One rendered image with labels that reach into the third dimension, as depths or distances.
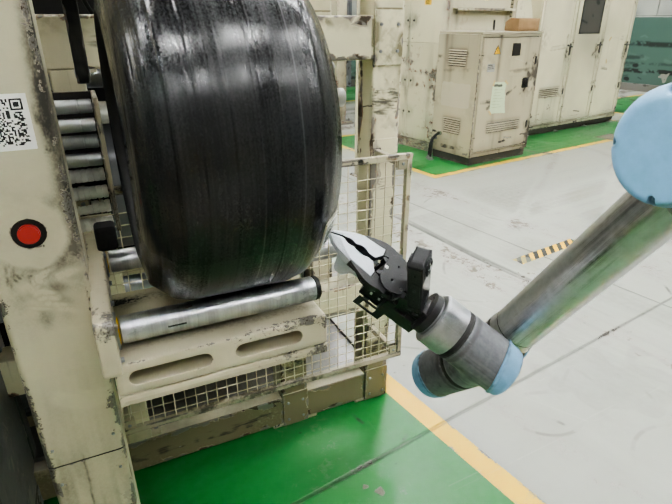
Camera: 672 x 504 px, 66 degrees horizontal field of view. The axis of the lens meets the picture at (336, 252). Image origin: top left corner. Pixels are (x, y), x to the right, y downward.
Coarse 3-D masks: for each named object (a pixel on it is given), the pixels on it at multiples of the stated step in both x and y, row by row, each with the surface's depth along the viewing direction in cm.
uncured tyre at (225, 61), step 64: (128, 0) 63; (192, 0) 64; (256, 0) 67; (128, 64) 62; (192, 64) 62; (256, 64) 65; (320, 64) 69; (128, 128) 64; (192, 128) 62; (256, 128) 65; (320, 128) 69; (128, 192) 102; (192, 192) 64; (256, 192) 68; (320, 192) 73; (192, 256) 70; (256, 256) 75
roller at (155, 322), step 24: (264, 288) 90; (288, 288) 91; (312, 288) 92; (144, 312) 82; (168, 312) 83; (192, 312) 84; (216, 312) 85; (240, 312) 87; (120, 336) 80; (144, 336) 82
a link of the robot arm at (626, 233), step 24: (600, 216) 75; (624, 216) 70; (648, 216) 67; (576, 240) 79; (600, 240) 74; (624, 240) 71; (648, 240) 69; (552, 264) 83; (576, 264) 78; (600, 264) 75; (624, 264) 73; (528, 288) 88; (552, 288) 82; (576, 288) 79; (600, 288) 78; (504, 312) 94; (528, 312) 88; (552, 312) 85; (504, 336) 94; (528, 336) 91
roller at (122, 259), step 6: (108, 252) 104; (114, 252) 104; (120, 252) 104; (126, 252) 104; (132, 252) 105; (114, 258) 103; (120, 258) 104; (126, 258) 104; (132, 258) 104; (138, 258) 105; (108, 264) 103; (114, 264) 103; (120, 264) 104; (126, 264) 104; (132, 264) 105; (138, 264) 105; (114, 270) 104; (120, 270) 105
